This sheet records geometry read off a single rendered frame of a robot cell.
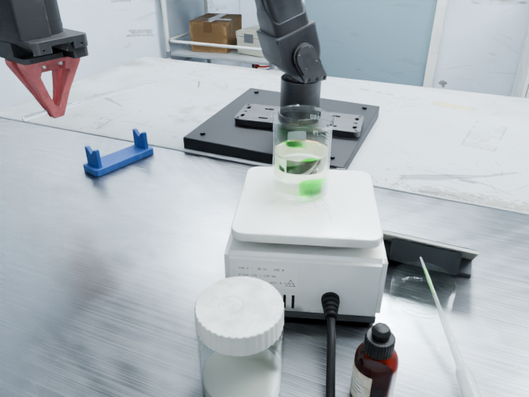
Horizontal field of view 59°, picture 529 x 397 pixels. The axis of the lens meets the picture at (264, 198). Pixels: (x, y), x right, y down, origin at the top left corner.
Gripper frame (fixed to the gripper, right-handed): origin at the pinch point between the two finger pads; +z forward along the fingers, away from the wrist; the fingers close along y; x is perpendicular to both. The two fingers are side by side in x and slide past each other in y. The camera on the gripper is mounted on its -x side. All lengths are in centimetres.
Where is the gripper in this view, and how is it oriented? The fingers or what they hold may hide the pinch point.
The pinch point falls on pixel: (55, 109)
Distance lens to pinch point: 64.2
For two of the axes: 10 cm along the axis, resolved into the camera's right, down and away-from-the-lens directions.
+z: 0.1, 8.6, 5.1
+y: 7.8, 3.1, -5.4
